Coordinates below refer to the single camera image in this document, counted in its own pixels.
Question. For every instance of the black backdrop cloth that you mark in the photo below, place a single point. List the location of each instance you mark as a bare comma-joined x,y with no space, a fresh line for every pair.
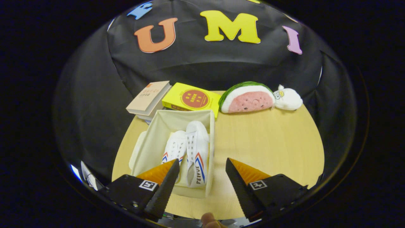
95,95

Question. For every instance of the white keyboard device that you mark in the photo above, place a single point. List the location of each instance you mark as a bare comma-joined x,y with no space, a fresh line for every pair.
90,177

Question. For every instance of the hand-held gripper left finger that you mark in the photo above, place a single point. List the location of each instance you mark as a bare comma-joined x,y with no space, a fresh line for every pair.
164,190

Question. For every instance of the white canvas shoe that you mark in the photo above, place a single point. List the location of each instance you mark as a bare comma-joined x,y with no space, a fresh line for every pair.
196,142
174,147

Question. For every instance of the cream fabric storage box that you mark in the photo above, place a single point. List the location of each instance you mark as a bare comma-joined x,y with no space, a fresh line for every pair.
155,142

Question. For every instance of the grey book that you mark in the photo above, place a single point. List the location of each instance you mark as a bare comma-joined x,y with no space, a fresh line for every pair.
146,117

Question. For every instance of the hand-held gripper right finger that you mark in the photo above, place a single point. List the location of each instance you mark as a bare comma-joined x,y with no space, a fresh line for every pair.
240,193

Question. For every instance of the watermelon slice plush toy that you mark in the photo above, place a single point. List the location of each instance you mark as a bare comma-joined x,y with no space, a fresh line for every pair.
250,99

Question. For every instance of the yellow book with red circle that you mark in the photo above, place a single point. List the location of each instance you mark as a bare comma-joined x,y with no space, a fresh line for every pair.
194,98

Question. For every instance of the beige book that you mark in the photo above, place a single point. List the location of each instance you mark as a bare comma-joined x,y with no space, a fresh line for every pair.
147,98

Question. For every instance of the white plush toy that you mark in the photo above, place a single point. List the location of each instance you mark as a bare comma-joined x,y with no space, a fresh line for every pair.
289,99

